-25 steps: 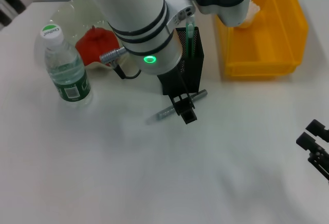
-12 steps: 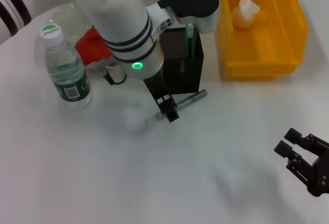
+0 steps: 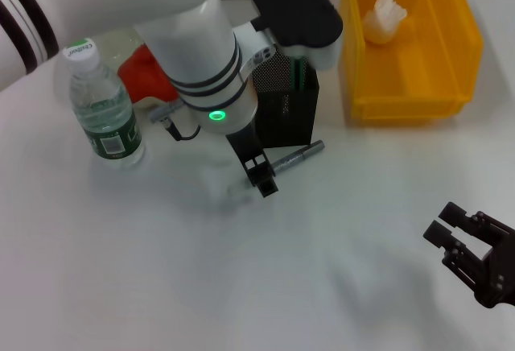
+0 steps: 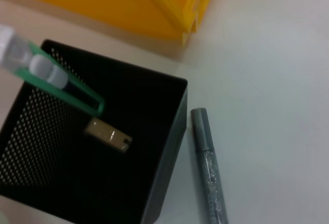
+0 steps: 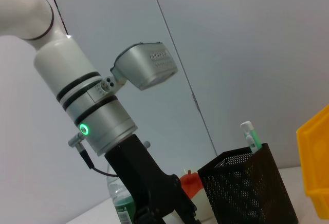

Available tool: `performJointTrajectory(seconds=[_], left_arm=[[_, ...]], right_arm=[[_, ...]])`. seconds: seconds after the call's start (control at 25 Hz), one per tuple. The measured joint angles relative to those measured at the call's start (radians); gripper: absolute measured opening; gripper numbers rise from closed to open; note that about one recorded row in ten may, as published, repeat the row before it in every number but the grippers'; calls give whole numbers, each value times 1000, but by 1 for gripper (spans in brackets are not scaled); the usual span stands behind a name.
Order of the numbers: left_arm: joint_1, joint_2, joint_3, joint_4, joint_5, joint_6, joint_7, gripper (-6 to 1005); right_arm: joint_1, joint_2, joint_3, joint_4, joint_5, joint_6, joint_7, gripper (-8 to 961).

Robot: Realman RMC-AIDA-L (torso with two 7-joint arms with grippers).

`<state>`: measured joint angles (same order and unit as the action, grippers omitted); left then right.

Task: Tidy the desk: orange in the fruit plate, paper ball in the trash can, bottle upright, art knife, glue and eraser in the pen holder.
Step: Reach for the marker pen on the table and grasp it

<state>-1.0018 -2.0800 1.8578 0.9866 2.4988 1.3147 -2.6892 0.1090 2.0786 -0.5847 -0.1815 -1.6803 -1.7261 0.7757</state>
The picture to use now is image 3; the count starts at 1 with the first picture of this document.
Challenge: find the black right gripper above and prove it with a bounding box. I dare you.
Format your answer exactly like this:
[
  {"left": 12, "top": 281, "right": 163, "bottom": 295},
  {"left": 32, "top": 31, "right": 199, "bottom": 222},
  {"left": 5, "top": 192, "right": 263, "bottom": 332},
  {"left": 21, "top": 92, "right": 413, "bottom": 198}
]
[{"left": 422, "top": 200, "right": 515, "bottom": 310}]

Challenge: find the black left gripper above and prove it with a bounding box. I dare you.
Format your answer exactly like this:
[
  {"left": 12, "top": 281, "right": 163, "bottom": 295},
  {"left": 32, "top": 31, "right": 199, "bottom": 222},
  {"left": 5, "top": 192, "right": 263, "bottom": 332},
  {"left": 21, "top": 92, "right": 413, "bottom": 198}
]
[{"left": 225, "top": 126, "right": 281, "bottom": 200}]

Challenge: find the grey pen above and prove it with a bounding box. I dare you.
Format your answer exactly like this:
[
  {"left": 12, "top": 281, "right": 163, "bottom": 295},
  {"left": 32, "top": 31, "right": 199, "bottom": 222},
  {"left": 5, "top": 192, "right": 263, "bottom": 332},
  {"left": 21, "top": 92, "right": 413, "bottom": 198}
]
[{"left": 268, "top": 139, "right": 326, "bottom": 176}]

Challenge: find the green utility knife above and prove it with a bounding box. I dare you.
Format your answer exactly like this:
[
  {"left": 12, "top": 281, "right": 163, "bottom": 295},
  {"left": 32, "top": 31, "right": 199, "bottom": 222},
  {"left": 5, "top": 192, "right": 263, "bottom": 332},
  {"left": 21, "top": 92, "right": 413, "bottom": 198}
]
[{"left": 290, "top": 56, "right": 310, "bottom": 91}]

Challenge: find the red apple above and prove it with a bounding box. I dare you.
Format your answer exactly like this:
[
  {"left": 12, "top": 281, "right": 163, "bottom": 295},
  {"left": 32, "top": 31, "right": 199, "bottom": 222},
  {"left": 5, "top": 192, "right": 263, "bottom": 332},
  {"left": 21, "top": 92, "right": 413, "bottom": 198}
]
[{"left": 117, "top": 43, "right": 178, "bottom": 105}]

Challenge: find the clear plastic water bottle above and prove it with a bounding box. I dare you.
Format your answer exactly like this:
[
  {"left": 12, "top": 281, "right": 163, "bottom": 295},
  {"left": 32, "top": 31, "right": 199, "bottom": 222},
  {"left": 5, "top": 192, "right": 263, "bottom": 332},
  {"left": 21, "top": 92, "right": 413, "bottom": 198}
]
[{"left": 62, "top": 37, "right": 146, "bottom": 170}]

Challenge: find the white paper ball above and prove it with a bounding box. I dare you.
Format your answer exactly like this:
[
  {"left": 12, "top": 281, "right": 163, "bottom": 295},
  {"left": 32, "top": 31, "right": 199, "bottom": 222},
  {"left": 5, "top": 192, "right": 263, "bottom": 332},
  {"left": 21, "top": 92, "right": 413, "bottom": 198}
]
[{"left": 364, "top": 0, "right": 410, "bottom": 45}]

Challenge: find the black mesh pen holder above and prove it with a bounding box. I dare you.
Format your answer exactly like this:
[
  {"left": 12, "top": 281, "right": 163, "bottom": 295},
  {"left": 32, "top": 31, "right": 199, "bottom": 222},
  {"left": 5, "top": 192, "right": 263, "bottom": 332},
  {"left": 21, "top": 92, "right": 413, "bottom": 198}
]
[{"left": 251, "top": 52, "right": 321, "bottom": 150}]

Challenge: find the green glass fruit plate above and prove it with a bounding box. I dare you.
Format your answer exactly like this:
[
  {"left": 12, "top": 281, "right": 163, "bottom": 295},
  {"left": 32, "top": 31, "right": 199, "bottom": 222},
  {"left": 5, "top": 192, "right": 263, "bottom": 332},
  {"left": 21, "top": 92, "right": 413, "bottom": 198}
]
[{"left": 54, "top": 31, "right": 182, "bottom": 113}]

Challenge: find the yellow plastic bin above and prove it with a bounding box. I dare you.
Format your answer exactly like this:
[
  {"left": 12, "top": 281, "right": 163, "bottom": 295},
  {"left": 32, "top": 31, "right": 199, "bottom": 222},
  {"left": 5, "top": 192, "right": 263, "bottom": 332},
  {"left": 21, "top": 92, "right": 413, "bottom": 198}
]
[{"left": 336, "top": 0, "right": 484, "bottom": 126}]

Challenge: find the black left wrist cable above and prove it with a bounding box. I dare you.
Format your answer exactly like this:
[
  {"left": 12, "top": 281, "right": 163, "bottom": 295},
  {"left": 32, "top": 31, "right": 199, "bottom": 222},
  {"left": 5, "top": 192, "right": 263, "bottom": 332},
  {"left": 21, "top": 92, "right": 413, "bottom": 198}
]
[{"left": 150, "top": 100, "right": 201, "bottom": 142}]

